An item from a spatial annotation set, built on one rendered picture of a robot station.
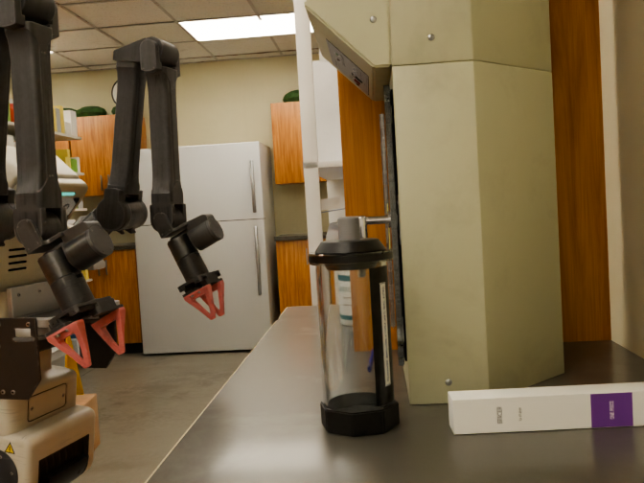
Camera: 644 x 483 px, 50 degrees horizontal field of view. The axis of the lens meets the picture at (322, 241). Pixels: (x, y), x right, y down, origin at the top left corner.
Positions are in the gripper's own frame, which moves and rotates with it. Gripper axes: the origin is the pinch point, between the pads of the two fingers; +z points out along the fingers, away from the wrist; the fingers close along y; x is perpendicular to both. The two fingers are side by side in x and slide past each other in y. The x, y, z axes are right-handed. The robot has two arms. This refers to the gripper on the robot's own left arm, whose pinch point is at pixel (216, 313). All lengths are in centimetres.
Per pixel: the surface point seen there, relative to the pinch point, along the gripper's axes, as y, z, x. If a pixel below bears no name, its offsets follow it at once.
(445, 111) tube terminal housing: -46, -6, -69
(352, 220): -58, 2, -54
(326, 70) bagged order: 88, -61, -33
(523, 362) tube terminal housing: -38, 31, -62
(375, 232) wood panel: -12.7, 1.8, -45.0
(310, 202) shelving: 60, -20, -14
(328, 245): -60, 3, -50
